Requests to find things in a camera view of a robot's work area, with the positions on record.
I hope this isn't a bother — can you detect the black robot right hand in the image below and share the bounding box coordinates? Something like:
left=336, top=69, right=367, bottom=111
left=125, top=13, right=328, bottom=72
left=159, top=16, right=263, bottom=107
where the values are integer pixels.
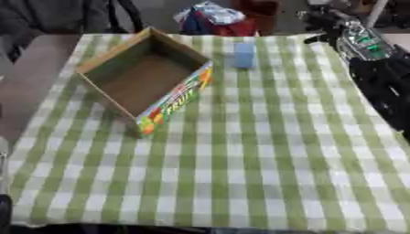
left=347, top=56, right=410, bottom=142

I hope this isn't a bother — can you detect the open cardboard box colourful print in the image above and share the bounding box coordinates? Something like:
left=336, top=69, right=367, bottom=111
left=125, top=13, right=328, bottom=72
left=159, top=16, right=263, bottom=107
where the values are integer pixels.
left=73, top=27, right=217, bottom=136

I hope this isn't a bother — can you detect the light blue rectangular block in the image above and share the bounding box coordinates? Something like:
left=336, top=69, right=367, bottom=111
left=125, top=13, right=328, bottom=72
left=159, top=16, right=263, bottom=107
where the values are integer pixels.
left=232, top=42, right=260, bottom=69

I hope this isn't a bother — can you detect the red blue white bag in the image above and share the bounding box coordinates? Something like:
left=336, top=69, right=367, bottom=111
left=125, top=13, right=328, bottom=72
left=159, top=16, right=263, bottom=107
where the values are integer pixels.
left=173, top=1, right=260, bottom=37

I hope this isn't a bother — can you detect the black chair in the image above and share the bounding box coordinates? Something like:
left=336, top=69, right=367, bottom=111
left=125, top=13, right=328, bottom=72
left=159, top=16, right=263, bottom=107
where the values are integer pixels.
left=105, top=0, right=146, bottom=34

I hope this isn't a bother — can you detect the person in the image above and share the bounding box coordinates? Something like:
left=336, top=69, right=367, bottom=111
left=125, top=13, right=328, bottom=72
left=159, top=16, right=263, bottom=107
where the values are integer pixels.
left=0, top=0, right=111, bottom=62

